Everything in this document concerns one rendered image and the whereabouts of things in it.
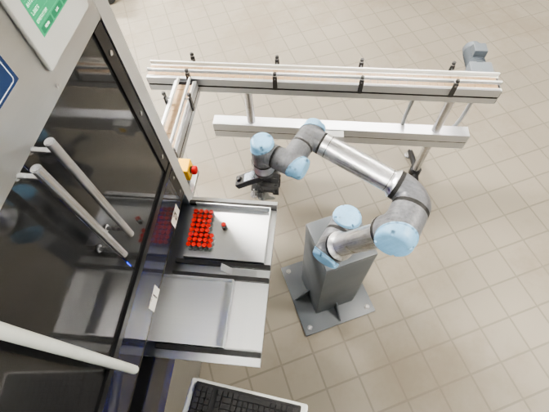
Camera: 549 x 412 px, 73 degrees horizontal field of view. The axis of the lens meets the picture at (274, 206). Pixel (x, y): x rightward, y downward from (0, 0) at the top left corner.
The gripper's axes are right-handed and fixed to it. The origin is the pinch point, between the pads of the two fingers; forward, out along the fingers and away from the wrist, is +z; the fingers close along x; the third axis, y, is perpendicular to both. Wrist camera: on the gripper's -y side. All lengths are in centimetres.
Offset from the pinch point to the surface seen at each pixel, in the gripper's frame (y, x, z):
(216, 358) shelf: -12, -58, 22
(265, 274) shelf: 2.5, -23.8, 21.6
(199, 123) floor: -75, 133, 110
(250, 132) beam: -21, 84, 61
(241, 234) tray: -9.7, -6.6, 21.4
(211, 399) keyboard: -13, -71, 28
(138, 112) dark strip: -36, 3, -42
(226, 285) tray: -12.5, -30.0, 21.4
